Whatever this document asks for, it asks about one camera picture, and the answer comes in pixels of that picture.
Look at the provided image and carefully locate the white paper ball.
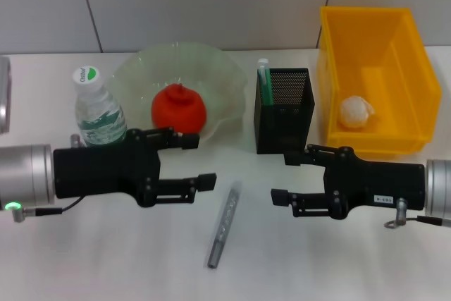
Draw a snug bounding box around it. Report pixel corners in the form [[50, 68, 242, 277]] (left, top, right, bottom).
[[339, 95, 377, 128]]

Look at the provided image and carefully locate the pale green wavy glass bowl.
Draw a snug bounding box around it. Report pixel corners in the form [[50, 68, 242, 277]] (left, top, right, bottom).
[[107, 42, 249, 147]]

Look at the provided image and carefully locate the grey glitter pen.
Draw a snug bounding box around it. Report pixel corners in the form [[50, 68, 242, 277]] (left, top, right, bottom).
[[206, 180, 244, 270]]

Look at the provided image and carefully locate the yellow plastic storage bin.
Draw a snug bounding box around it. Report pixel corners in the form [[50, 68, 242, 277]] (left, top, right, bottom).
[[316, 5, 443, 156]]

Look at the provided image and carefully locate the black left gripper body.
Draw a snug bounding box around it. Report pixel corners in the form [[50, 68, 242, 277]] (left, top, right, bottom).
[[52, 128, 162, 209]]

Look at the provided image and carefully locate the orange toy fruit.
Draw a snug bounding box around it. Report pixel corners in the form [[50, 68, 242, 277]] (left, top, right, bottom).
[[151, 83, 208, 137]]

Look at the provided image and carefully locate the right arm gripper cable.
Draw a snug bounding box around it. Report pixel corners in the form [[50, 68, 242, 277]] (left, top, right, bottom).
[[383, 197, 451, 229]]

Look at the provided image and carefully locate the clear green-label water bottle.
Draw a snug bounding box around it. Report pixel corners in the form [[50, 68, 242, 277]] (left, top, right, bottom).
[[72, 66, 128, 149]]

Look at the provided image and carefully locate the arm gripper cable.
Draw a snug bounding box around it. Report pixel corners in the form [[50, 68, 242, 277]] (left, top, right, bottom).
[[383, 197, 451, 229], [11, 133, 86, 223]]

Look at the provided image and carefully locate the left arm gripper cable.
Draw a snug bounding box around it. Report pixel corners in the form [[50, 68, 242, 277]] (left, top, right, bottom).
[[11, 133, 86, 223]]

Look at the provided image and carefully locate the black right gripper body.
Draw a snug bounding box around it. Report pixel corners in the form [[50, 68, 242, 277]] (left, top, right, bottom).
[[325, 145, 426, 221]]

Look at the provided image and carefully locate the black mesh pen holder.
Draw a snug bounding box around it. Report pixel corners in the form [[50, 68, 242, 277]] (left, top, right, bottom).
[[252, 67, 316, 156]]

